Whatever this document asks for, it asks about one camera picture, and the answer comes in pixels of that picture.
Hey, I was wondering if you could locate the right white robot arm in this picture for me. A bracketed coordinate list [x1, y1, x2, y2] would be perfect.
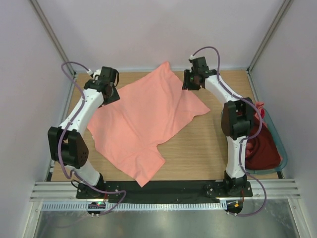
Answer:
[182, 57, 254, 197]

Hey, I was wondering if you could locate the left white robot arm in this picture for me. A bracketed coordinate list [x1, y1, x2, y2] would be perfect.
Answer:
[48, 66, 120, 198]

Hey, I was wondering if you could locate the dark red t shirt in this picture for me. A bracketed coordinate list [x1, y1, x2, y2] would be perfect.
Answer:
[245, 121, 281, 170]

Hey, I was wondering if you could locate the teal plastic basket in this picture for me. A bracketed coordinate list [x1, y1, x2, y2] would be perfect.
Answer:
[220, 106, 289, 174]

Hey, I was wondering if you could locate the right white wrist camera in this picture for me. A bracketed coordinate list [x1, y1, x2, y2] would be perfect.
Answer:
[189, 55, 196, 62]

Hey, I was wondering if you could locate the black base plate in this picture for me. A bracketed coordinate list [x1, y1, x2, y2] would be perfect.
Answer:
[76, 180, 253, 203]

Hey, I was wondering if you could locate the white slotted cable duct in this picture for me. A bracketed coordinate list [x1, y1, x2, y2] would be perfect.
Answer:
[41, 201, 227, 212]

